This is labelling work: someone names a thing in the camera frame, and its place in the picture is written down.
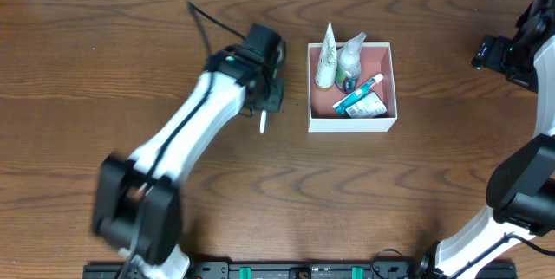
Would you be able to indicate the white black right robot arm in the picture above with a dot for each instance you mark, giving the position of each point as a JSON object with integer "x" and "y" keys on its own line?
{"x": 520, "y": 193}

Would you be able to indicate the white box pink interior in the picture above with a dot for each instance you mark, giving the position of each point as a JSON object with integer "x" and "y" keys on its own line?
{"x": 376, "y": 58}

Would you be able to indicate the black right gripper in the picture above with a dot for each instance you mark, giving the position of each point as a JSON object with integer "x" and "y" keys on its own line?
{"x": 489, "y": 52}

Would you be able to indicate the green white soap packet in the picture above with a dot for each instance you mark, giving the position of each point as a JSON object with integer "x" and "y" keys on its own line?
{"x": 369, "y": 106}

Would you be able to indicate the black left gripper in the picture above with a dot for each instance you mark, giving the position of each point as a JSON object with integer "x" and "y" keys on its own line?
{"x": 275, "y": 95}

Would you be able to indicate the clear mouthwash bottle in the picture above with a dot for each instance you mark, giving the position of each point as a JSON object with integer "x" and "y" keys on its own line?
{"x": 349, "y": 64}

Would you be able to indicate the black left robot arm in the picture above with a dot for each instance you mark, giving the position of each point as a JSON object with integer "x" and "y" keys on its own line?
{"x": 137, "y": 202}

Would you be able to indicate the green Colgate toothpaste tube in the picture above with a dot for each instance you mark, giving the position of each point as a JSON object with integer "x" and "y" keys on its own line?
{"x": 351, "y": 99}

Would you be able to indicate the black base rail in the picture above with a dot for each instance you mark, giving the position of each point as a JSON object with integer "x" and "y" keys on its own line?
{"x": 221, "y": 270}

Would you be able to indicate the green white toothbrush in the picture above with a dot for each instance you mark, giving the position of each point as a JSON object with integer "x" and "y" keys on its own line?
{"x": 263, "y": 120}

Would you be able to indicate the white shampoo tube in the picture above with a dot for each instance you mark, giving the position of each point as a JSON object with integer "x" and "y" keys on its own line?
{"x": 327, "y": 61}

